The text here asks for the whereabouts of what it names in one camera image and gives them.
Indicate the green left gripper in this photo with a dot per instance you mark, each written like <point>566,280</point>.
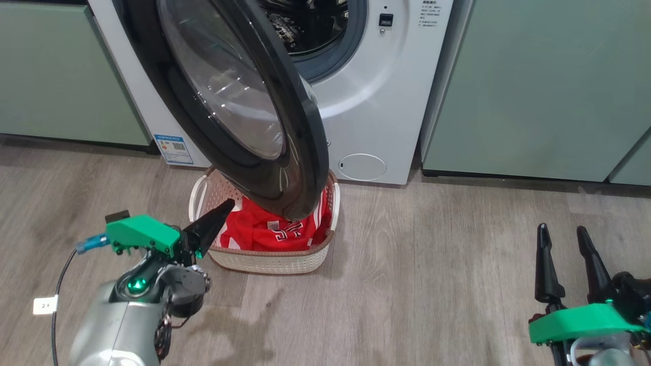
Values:
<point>142,234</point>

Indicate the blue energy label sticker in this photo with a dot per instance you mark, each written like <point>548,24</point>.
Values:
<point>174,149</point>

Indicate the wide sage green cabinet door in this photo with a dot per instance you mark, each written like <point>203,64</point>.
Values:
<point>534,86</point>

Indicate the round drain filter cover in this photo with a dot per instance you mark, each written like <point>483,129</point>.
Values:
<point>362,167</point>

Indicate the white front-load washing machine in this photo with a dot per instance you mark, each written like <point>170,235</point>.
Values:
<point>371,101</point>

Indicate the black washing machine door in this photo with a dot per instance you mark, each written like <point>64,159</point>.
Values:
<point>229,91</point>

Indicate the cream perforated laundry basket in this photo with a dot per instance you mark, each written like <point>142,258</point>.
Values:
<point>269,262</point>

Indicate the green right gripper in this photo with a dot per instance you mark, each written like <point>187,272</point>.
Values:
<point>574,323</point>

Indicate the grey rubber door gasket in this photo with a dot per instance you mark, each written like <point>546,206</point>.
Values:
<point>351,48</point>

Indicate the sage green cabinet beside hinge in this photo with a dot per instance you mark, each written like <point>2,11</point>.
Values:
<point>56,76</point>

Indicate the steel washing machine drum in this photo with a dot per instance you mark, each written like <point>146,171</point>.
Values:
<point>310,25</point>

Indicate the red sports jersey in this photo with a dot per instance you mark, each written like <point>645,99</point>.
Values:
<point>254,229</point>

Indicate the black door latch socket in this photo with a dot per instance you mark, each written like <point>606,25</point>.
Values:
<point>385,20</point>

